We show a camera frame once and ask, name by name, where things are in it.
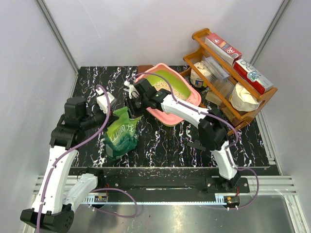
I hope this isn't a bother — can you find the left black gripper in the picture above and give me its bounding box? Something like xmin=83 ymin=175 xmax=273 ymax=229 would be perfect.
xmin=81 ymin=103 xmax=120 ymax=131

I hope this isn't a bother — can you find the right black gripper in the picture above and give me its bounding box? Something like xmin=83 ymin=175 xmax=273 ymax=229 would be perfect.
xmin=122 ymin=96 xmax=149 ymax=123

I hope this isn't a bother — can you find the green cat litter bag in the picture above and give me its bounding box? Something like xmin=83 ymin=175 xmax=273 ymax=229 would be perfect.
xmin=104 ymin=107 xmax=141 ymax=160

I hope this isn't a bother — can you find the pink green litter box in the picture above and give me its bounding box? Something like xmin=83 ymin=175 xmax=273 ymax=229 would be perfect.
xmin=134 ymin=63 xmax=202 ymax=127

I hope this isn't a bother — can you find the black bag clip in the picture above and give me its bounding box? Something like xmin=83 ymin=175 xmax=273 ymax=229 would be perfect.
xmin=187 ymin=140 xmax=206 ymax=151

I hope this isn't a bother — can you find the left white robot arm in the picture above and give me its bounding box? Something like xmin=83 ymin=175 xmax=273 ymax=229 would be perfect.
xmin=20 ymin=94 xmax=116 ymax=233

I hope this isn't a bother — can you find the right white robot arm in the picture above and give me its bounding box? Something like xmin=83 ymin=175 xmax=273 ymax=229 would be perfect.
xmin=124 ymin=79 xmax=241 ymax=192

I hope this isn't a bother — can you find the clear plastic box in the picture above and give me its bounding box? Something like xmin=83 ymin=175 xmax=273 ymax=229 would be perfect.
xmin=203 ymin=56 xmax=229 ymax=83

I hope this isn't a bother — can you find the red white box upper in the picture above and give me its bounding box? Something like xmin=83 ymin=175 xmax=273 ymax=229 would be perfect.
xmin=205 ymin=33 xmax=242 ymax=65

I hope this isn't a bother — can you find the red white box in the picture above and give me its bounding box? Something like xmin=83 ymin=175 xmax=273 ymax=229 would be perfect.
xmin=233 ymin=59 xmax=274 ymax=94
xmin=205 ymin=33 xmax=242 ymax=65

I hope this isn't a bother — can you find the red white box lower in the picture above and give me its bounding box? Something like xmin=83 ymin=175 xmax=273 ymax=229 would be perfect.
xmin=233 ymin=59 xmax=274 ymax=94

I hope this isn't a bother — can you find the brown rectangular block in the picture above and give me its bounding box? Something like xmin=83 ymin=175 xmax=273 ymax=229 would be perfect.
xmin=138 ymin=65 xmax=153 ymax=72

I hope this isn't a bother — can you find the tan sponge block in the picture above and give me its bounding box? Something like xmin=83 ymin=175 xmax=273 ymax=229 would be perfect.
xmin=205 ymin=91 xmax=222 ymax=106

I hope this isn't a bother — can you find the wooden two-tier shelf rack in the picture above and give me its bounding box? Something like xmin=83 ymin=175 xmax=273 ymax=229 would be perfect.
xmin=180 ymin=28 xmax=277 ymax=130

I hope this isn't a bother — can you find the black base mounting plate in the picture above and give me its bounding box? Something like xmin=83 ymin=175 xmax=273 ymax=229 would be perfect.
xmin=77 ymin=167 xmax=250 ymax=195

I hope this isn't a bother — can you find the beige paper bag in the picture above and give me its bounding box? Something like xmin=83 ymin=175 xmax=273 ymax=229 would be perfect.
xmin=229 ymin=83 xmax=260 ymax=112

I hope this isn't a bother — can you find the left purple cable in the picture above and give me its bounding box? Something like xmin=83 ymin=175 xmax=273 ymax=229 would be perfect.
xmin=36 ymin=84 xmax=139 ymax=233

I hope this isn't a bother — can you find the purple cable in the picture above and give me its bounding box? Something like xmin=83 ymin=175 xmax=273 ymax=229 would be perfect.
xmin=127 ymin=71 xmax=260 ymax=211
xmin=36 ymin=84 xmax=139 ymax=233

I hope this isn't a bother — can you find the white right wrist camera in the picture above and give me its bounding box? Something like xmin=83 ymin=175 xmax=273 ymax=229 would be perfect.
xmin=124 ymin=81 xmax=139 ymax=99

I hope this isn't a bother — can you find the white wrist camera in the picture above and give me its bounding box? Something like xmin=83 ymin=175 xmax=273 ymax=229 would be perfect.
xmin=96 ymin=87 xmax=117 ymax=114
xmin=124 ymin=81 xmax=139 ymax=99

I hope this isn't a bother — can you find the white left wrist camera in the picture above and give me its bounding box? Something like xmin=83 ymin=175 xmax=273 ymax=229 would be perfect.
xmin=96 ymin=87 xmax=117 ymax=114

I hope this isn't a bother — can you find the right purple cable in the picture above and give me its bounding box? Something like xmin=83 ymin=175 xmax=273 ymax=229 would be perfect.
xmin=127 ymin=71 xmax=260 ymax=211

